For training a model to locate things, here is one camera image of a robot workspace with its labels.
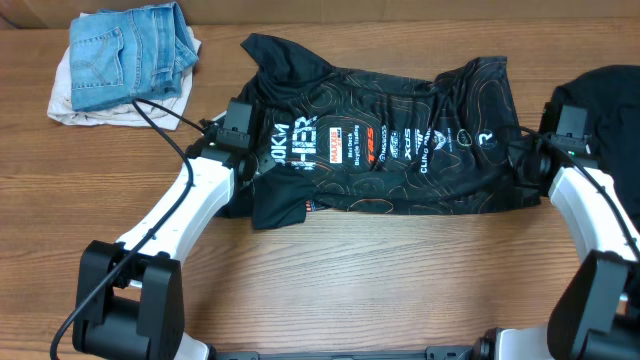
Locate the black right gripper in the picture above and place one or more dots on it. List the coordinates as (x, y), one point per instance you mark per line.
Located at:
(519, 145)

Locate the black patterned sports jersey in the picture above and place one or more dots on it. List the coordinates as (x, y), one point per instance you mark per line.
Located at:
(355, 140)

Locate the folded blue denim jeans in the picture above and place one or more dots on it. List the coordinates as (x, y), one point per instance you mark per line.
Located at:
(118, 56)

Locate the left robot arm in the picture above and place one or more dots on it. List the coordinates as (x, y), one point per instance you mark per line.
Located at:
(130, 302)

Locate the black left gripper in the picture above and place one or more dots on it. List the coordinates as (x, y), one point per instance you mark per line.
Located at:
(265, 161)

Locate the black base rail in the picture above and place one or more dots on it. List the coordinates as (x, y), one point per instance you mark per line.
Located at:
(430, 353)

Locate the black garment pile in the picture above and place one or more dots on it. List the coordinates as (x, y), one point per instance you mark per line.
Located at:
(610, 95)

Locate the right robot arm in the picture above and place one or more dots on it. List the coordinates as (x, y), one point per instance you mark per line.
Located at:
(597, 316)

